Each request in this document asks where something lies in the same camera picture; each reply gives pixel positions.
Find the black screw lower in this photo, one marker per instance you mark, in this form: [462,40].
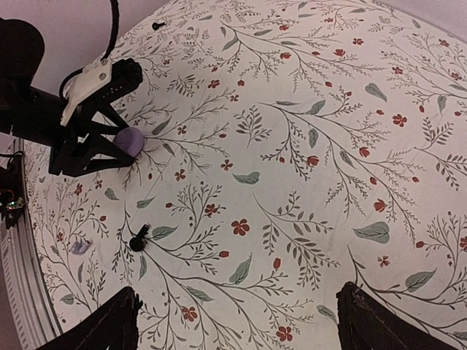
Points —
[137,243]

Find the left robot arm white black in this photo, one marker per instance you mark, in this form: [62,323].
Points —
[22,50]

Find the purple earbud charging case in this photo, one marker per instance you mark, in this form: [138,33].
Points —
[130,140]

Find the floral table mat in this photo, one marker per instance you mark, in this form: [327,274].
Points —
[290,147]

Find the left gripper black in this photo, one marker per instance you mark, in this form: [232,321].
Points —
[81,147]

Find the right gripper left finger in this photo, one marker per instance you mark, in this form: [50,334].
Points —
[111,326]

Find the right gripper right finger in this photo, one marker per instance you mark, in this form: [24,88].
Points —
[363,323]

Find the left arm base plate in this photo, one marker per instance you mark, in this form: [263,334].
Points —
[12,190]

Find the aluminium front rail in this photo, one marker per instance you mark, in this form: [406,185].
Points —
[32,310]

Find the black screw upper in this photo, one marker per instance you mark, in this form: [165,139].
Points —
[157,26]

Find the black screw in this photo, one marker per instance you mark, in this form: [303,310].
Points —
[157,26]
[137,243]

